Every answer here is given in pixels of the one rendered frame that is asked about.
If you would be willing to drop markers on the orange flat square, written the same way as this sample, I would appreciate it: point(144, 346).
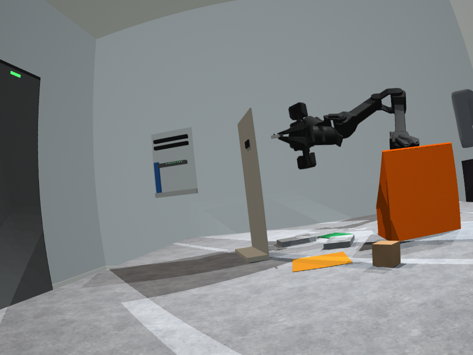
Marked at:
point(320, 261)

